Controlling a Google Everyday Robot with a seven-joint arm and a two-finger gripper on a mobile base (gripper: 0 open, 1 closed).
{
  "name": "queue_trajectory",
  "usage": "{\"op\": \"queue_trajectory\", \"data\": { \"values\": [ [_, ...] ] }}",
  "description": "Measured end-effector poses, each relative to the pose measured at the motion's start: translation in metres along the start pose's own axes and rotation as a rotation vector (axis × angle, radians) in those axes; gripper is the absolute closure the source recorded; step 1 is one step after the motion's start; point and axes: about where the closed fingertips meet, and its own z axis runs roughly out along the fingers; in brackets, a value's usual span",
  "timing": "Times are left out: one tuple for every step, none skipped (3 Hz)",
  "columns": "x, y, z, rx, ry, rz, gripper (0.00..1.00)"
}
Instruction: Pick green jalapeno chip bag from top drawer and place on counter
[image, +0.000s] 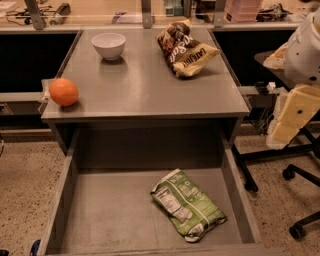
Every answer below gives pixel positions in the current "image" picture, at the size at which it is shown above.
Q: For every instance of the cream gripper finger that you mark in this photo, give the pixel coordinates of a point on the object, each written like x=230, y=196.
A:
x=276, y=60
x=292, y=111

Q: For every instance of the green jalapeno chip bag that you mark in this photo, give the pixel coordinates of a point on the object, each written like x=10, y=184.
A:
x=189, y=208

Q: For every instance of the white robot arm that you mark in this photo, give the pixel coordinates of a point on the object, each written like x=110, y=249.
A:
x=299, y=58

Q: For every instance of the brown chip bag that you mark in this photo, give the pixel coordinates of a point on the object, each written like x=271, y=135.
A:
x=184, y=55

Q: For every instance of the grey cabinet counter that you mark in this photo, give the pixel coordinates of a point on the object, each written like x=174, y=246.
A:
x=140, y=85

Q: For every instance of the open grey drawer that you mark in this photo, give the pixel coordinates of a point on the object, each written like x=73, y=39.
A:
x=103, y=205

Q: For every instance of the pink storage bin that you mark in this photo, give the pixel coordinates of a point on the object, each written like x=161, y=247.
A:
x=242, y=10

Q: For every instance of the white bowl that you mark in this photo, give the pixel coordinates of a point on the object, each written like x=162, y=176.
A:
x=109, y=46

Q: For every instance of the orange fruit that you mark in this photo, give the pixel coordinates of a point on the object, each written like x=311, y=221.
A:
x=63, y=92

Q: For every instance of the handheld tool on shelf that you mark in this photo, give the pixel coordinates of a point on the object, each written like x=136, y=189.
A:
x=60, y=14

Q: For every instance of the metal frame post right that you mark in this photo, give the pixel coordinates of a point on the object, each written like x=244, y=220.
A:
x=218, y=19

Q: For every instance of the metal frame post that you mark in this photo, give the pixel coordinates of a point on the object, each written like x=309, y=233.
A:
x=35, y=14
x=146, y=14
x=218, y=19

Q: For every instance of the metal frame post middle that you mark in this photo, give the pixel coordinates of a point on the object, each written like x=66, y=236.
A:
x=146, y=14

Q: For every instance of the metal frame post left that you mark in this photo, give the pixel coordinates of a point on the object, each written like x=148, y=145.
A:
x=35, y=14

